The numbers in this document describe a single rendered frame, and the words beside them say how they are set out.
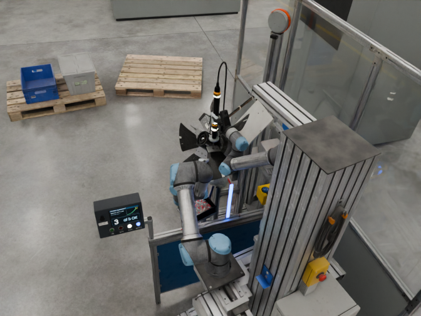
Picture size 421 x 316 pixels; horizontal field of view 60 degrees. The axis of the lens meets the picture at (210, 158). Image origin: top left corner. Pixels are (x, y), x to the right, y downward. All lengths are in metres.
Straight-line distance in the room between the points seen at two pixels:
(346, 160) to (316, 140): 0.13
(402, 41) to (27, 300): 4.08
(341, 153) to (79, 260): 2.65
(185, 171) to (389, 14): 2.63
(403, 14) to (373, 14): 0.32
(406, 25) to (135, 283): 3.40
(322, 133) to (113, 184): 2.94
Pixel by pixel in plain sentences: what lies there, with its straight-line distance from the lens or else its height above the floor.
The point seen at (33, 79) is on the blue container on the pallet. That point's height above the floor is 0.16.
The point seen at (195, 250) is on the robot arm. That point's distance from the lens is 1.88.
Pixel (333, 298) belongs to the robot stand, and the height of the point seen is 1.23.
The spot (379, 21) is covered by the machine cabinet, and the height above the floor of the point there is 1.62.
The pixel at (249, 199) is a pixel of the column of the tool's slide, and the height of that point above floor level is 0.09.
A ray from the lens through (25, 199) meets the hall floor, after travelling 4.10.
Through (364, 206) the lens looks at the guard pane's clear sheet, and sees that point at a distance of 2.41.
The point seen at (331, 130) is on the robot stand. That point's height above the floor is 2.03.
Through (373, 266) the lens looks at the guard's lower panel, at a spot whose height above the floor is 0.90.
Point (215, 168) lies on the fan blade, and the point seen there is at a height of 1.18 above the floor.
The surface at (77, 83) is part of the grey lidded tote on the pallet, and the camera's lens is 5.11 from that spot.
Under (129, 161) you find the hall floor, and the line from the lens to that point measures 4.23.
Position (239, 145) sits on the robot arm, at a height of 1.48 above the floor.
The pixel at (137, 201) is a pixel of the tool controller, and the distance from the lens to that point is 2.10.
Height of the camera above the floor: 2.82
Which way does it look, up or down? 42 degrees down
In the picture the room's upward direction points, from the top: 4 degrees clockwise
